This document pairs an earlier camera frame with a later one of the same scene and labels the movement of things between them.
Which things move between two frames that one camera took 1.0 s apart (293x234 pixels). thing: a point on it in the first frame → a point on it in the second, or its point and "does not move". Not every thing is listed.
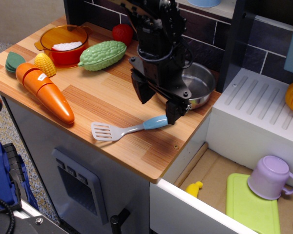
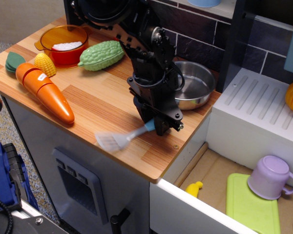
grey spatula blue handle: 106,131 → 113,141
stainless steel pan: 200,80 does not move
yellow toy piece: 193,188 does not move
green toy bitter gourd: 101,54 does not move
